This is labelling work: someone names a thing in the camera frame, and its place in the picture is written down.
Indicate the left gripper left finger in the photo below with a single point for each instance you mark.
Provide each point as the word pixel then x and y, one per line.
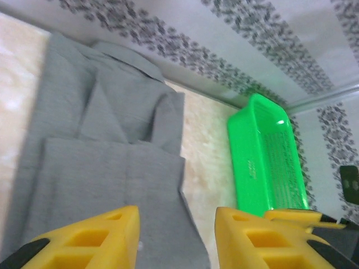
pixel 98 243

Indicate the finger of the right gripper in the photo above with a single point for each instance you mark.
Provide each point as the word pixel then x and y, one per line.
pixel 291 216

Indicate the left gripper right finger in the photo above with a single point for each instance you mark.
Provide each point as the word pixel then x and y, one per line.
pixel 252 246

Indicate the grey long sleeve shirt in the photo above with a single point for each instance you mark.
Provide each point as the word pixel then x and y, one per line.
pixel 98 140

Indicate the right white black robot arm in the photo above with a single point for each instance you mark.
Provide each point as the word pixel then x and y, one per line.
pixel 350 183

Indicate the green plastic mesh basket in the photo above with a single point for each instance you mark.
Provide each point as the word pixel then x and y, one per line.
pixel 252 140

